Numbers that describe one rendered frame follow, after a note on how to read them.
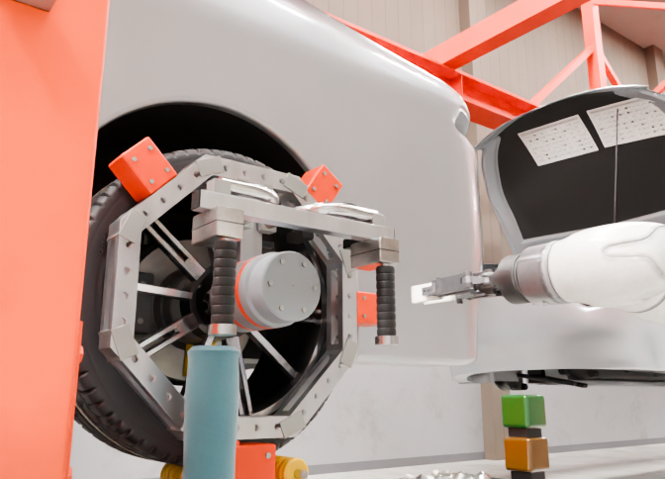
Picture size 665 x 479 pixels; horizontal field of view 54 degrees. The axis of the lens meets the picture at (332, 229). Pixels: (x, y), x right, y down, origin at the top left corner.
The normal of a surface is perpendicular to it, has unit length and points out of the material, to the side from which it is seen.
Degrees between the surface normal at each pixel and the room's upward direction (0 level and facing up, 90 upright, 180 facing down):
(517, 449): 90
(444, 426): 90
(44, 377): 90
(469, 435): 90
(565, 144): 141
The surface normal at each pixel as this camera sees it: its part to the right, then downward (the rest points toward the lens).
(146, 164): 0.61, -0.20
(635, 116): -0.49, 0.68
